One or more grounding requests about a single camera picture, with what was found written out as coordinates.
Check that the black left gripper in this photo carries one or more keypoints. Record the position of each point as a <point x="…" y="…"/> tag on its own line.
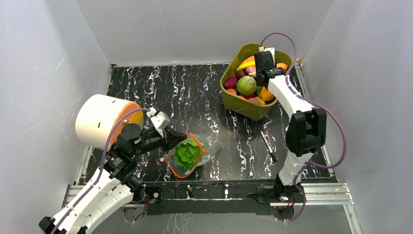
<point x="174" y="138"/>

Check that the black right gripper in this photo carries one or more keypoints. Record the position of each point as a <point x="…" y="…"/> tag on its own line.
<point x="262" y="60"/>

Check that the pink sweet potato toy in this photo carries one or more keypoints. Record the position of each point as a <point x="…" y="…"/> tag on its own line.
<point x="250" y="70"/>

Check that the orange pumpkin toy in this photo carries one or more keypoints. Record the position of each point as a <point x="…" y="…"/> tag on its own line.
<point x="282" y="65"/>

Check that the green lettuce toy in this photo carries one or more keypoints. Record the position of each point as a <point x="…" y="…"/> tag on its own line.
<point x="187" y="153"/>

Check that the clear zip top bag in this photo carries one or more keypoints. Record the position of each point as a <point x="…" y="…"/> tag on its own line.
<point x="212" y="144"/>

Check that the yellow bell pepper toy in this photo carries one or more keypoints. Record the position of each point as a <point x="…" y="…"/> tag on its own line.
<point x="265" y="95"/>

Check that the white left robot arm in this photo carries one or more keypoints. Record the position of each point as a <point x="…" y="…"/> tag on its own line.
<point x="114" y="183"/>

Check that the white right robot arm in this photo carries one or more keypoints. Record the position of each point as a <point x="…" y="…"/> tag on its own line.
<point x="305" y="134"/>

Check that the yellow banana toy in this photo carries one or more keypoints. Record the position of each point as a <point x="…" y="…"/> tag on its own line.
<point x="245" y="65"/>

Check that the orange carrot toy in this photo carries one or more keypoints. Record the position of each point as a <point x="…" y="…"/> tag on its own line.
<point x="249" y="59"/>

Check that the green cabbage toy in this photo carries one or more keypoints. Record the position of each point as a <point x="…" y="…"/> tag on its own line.
<point x="246" y="85"/>

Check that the dark brown round toy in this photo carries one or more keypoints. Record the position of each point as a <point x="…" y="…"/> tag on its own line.
<point x="239" y="74"/>

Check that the red chili pepper toy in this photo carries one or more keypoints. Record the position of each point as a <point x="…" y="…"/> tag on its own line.
<point x="248" y="97"/>

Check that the dark red beet toy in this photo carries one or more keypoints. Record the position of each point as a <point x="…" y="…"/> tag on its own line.
<point x="231" y="83"/>

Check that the pink peach toy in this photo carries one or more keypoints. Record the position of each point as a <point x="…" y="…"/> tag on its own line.
<point x="232" y="91"/>

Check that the olive green plastic bin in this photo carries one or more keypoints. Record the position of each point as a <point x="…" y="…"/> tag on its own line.
<point x="254" y="108"/>

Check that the white orange cylinder roll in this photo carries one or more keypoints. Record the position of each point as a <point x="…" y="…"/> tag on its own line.
<point x="97" y="117"/>

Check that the black white pen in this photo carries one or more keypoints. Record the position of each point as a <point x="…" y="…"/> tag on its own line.
<point x="274" y="159"/>

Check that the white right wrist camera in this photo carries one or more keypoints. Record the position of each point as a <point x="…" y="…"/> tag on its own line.
<point x="269" y="49"/>

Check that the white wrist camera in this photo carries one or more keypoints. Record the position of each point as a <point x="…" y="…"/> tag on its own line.
<point x="269" y="49"/>
<point x="160" y="121"/>

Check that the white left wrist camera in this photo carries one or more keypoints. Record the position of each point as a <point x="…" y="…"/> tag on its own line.
<point x="160" y="121"/>

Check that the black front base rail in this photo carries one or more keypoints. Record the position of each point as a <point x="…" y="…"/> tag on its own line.
<point x="217" y="197"/>

